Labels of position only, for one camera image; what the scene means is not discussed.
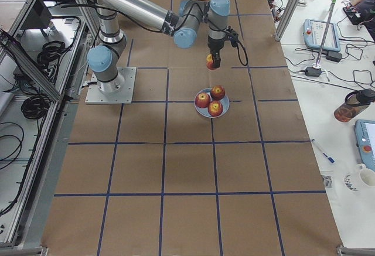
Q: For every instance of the aluminium frame post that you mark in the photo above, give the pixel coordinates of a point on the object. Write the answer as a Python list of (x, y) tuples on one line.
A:
[(285, 19)]

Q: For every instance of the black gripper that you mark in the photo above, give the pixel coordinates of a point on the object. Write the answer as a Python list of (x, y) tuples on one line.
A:
[(214, 47)]

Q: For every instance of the blue teach pendant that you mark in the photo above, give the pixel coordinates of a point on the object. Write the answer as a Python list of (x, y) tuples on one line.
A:
[(313, 34), (364, 132)]

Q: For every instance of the red yellow apple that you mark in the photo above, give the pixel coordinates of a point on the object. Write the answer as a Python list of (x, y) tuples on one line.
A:
[(210, 62)]

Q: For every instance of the brown water bottle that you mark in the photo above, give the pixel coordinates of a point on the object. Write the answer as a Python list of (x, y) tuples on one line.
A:
[(354, 103)]

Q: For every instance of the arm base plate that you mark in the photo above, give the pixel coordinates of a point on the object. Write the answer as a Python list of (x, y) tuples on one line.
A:
[(118, 91)]

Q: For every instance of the light blue plate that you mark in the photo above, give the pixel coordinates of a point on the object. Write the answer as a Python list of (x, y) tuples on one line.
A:
[(204, 112)]

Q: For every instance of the white mug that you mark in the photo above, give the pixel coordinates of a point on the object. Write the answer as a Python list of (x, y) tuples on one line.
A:
[(365, 175)]

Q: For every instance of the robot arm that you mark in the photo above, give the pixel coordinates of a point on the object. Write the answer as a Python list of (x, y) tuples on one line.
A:
[(184, 26)]

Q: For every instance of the green tipped metal rod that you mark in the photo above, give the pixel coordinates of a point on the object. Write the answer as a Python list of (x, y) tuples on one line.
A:
[(317, 65)]

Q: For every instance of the red apple on plate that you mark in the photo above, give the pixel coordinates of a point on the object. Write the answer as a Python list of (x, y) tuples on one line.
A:
[(217, 92), (202, 100), (215, 108)]

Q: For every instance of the black power adapter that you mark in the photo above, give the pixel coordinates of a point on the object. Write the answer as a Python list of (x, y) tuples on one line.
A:
[(312, 72)]

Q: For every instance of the white blue pen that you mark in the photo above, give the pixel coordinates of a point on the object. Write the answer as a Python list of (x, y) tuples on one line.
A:
[(324, 153)]

